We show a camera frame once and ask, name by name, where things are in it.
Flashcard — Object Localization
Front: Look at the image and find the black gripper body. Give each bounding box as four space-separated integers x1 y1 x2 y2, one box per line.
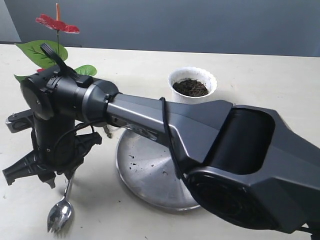
30 119 102 175

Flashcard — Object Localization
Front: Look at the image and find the steel spork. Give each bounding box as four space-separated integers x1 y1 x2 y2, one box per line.
47 176 74 233

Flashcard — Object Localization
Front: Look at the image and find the artificial red anthurium plant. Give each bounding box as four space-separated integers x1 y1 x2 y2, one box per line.
15 3 97 87

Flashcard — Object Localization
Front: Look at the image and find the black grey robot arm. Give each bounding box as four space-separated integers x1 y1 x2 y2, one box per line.
3 66 320 239

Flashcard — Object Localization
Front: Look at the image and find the white flower pot with soil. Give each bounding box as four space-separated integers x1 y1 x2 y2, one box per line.
168 66 218 104

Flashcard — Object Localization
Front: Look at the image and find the round steel plate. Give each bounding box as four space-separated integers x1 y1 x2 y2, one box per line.
115 130 199 212

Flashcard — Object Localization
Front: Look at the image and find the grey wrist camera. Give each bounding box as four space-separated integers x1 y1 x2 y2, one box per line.
5 109 34 133

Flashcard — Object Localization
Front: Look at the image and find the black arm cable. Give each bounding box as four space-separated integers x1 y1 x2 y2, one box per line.
39 42 187 180

